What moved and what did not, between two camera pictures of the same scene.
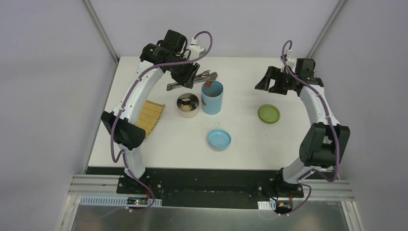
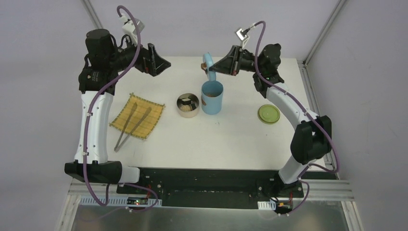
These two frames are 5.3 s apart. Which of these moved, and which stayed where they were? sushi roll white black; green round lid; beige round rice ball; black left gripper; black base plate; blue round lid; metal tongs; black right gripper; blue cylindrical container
Moved: black left gripper; black right gripper; blue round lid; metal tongs
Stayed: sushi roll white black; beige round rice ball; blue cylindrical container; black base plate; green round lid
